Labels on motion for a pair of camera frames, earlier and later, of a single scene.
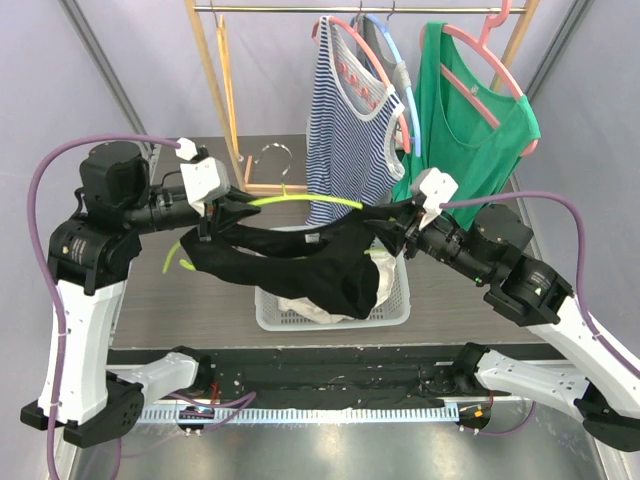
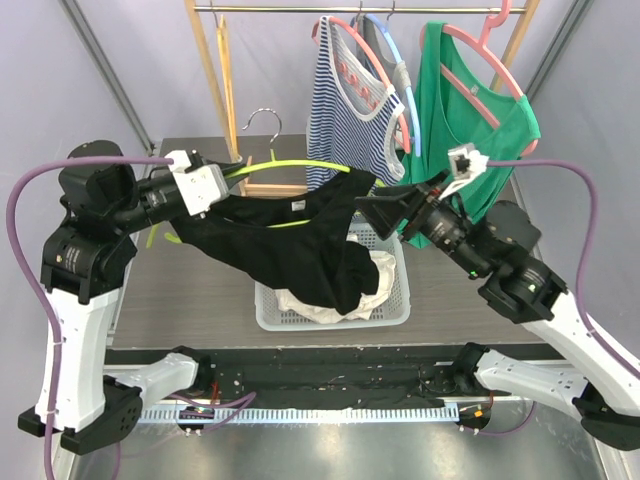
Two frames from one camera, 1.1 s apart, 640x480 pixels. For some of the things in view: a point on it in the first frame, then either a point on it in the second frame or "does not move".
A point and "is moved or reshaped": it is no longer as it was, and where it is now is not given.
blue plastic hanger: x=412 y=104 does not move
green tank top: x=472 y=124 does not move
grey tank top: x=395 y=72 does not move
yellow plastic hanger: x=222 y=31 does not move
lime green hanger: x=284 y=196 → x=269 y=163
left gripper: x=209 y=222 → x=226 y=167
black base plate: x=331 y=378 does not move
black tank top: x=330 y=262 is moved or reshaped
